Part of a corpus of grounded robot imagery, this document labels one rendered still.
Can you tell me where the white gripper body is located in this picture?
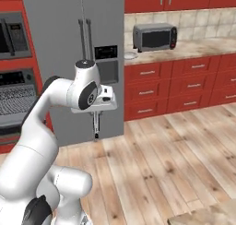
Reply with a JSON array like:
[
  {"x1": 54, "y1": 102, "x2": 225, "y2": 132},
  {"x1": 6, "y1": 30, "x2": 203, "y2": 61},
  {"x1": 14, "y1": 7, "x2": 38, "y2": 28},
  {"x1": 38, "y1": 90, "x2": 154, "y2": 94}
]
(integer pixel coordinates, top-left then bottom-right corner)
[{"x1": 70, "y1": 92, "x2": 119, "y2": 114}]

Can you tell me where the white plate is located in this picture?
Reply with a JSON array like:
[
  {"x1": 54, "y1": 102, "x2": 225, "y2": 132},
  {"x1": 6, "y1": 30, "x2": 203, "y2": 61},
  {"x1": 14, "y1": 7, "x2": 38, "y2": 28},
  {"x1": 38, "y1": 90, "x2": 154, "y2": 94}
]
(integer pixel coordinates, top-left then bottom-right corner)
[{"x1": 124, "y1": 51, "x2": 139, "y2": 61}]

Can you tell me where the grey built-in oven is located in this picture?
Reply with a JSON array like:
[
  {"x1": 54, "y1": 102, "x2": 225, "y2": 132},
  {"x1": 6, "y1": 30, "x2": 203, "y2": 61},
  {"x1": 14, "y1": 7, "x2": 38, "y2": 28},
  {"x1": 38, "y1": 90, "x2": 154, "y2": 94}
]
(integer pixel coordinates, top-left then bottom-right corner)
[{"x1": 0, "y1": 67, "x2": 41, "y2": 138}]

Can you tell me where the grey toaster oven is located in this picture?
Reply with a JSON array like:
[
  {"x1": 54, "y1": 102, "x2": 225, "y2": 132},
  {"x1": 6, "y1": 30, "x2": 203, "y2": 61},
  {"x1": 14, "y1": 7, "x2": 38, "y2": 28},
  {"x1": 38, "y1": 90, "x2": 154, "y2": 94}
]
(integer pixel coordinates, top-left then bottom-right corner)
[{"x1": 132, "y1": 22, "x2": 179, "y2": 53}]

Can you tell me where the red tall oven cabinet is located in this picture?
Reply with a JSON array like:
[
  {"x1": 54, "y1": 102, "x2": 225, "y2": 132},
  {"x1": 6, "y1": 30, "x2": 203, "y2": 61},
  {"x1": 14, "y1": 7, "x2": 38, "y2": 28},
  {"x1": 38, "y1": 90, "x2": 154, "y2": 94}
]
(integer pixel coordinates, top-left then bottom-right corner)
[{"x1": 0, "y1": 0, "x2": 53, "y2": 155}]

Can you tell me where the red drawer run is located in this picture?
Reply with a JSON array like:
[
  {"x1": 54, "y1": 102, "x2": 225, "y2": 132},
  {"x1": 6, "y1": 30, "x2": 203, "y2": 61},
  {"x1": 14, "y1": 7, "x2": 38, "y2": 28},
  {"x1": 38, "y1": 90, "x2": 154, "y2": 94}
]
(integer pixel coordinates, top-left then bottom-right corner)
[{"x1": 123, "y1": 53, "x2": 236, "y2": 123}]

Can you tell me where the grey fridge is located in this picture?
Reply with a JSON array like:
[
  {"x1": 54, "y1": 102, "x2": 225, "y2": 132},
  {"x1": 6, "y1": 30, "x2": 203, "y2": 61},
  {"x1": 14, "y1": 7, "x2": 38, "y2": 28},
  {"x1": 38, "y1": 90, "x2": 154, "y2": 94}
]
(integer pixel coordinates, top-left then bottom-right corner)
[{"x1": 19, "y1": 0, "x2": 125, "y2": 148}]

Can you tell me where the grey built-in microwave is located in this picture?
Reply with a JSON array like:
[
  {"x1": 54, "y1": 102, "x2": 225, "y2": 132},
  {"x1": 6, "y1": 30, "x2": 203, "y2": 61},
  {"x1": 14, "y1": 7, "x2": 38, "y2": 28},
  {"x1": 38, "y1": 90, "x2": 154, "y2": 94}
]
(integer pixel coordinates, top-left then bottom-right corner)
[{"x1": 0, "y1": 11, "x2": 33, "y2": 61}]

